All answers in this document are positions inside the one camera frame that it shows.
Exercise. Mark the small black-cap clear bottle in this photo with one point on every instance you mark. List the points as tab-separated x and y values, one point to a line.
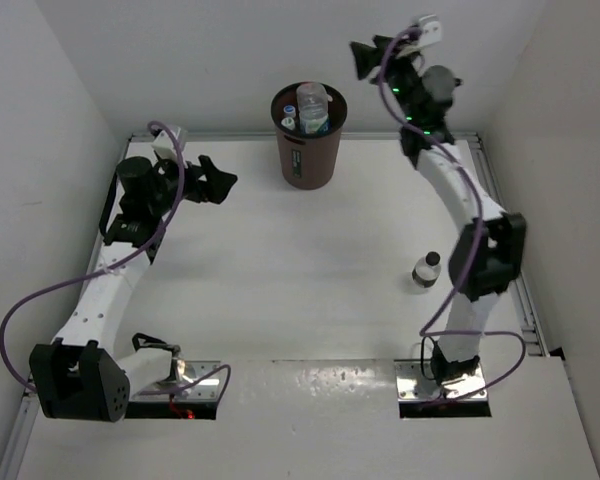
427	269

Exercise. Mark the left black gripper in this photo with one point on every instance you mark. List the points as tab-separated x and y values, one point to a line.
213	186

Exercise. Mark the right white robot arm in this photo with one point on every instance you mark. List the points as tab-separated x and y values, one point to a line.
488	254

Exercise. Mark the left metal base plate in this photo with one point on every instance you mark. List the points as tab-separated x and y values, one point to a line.
195	382

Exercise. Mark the brown plastic waste bin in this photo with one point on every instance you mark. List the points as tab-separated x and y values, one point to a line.
308	161

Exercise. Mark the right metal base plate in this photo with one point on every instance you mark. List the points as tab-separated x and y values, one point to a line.
413	386

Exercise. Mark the blue-label clear water bottle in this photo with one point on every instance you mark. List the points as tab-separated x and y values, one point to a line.
313	103

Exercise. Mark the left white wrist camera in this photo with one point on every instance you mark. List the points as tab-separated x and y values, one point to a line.
163	146

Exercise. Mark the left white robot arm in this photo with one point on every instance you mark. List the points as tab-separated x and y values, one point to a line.
76	375

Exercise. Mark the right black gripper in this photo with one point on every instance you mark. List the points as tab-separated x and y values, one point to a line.
368	55

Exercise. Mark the aluminium frame rail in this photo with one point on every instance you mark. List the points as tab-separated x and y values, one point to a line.
510	245

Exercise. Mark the metal base plate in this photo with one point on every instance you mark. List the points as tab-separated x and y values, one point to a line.
413	386
195	382

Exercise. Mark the green-label clear water bottle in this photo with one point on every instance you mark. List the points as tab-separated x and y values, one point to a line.
289	123

